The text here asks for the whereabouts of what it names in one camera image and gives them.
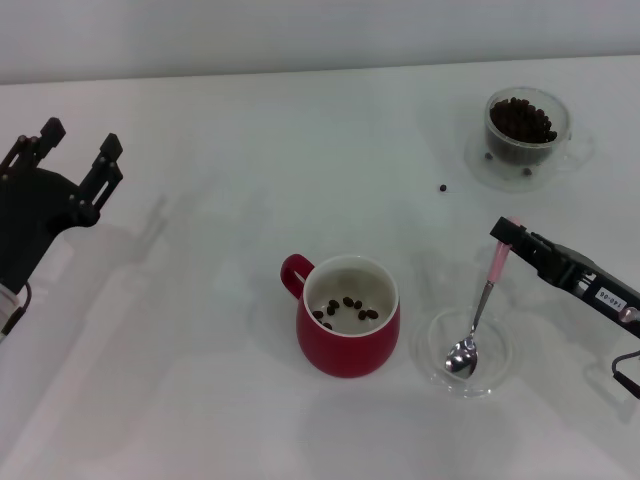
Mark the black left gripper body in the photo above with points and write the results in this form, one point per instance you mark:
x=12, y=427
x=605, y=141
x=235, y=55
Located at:
x=30, y=220

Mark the clear glass cup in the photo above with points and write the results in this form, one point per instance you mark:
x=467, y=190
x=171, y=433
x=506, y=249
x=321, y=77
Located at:
x=560, y=112

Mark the clear glass saucer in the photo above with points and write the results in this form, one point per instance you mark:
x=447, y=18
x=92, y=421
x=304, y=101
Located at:
x=500, y=180

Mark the coffee beans pile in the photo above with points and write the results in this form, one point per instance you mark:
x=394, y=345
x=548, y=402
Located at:
x=520, y=120

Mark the small clear glass dish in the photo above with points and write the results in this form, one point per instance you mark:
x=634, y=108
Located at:
x=500, y=370

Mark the red ceramic mug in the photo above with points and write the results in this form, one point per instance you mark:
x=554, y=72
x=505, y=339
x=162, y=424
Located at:
x=350, y=355

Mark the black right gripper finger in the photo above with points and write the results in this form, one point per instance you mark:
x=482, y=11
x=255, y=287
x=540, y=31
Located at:
x=550, y=260

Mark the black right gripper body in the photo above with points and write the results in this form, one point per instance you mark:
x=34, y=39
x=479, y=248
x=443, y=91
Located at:
x=610, y=300

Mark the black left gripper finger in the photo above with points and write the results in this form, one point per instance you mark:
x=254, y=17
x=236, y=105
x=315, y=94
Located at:
x=42, y=145
x=105, y=177

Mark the scooped coffee beans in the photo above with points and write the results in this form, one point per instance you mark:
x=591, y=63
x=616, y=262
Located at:
x=347, y=301

